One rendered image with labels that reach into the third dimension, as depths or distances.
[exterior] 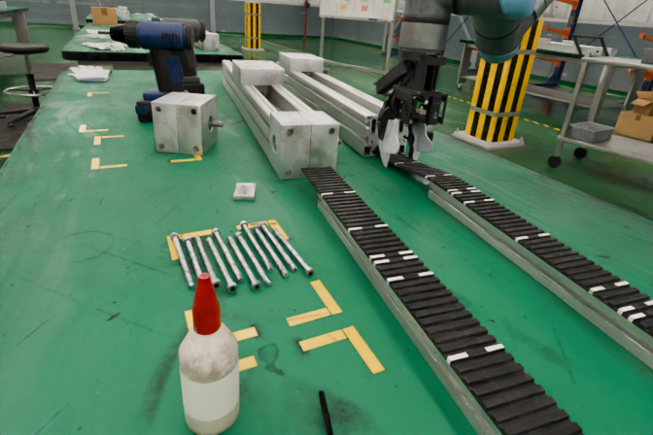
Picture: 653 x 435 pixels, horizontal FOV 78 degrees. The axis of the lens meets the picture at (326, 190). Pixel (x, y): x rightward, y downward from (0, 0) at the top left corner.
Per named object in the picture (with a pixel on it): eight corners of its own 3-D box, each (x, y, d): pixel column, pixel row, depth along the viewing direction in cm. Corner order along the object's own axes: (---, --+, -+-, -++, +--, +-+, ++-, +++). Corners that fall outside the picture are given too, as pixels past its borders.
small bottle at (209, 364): (181, 442, 27) (165, 297, 22) (189, 393, 30) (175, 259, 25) (239, 434, 27) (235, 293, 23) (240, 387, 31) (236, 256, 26)
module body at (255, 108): (320, 158, 80) (322, 116, 76) (269, 161, 76) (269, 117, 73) (251, 84, 148) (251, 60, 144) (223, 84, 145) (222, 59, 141)
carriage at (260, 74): (284, 96, 105) (285, 69, 102) (241, 96, 101) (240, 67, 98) (270, 84, 118) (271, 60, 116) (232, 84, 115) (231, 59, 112)
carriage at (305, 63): (323, 81, 132) (324, 58, 130) (290, 80, 129) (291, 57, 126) (308, 73, 146) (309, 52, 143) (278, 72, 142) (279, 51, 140)
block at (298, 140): (348, 175, 73) (353, 123, 69) (280, 180, 69) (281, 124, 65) (330, 158, 80) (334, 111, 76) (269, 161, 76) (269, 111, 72)
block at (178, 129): (216, 156, 77) (213, 106, 73) (155, 151, 77) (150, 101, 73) (229, 141, 86) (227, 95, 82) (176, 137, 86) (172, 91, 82)
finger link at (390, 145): (383, 173, 72) (400, 123, 69) (369, 161, 77) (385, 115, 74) (397, 176, 73) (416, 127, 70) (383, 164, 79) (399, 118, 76)
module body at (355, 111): (404, 154, 86) (411, 115, 82) (361, 156, 82) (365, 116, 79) (300, 85, 154) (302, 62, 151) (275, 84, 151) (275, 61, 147)
